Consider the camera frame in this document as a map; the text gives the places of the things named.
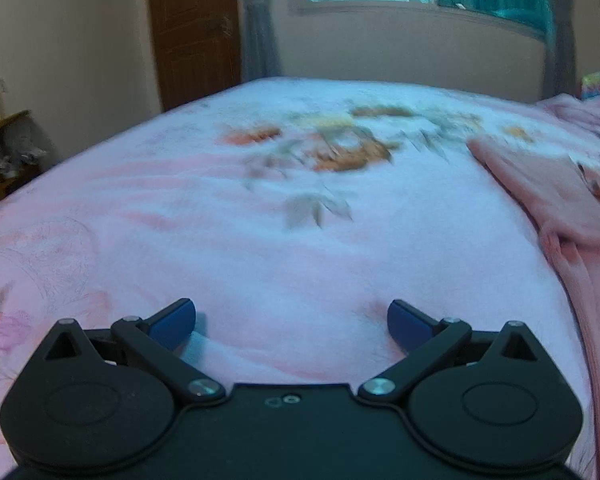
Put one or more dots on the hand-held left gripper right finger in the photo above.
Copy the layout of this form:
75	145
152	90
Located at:
409	321

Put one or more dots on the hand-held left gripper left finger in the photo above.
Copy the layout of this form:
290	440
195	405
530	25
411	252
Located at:
172	321

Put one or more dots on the pink garment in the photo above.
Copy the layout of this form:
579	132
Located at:
575	240

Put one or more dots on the floral pink bed sheet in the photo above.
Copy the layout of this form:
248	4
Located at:
260	240

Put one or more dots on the wooden bedside cabinet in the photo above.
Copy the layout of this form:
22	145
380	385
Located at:
7	160

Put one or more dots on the pink quilt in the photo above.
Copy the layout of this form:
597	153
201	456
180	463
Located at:
587	115

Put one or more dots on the brown wooden door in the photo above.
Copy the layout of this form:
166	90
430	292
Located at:
195	30

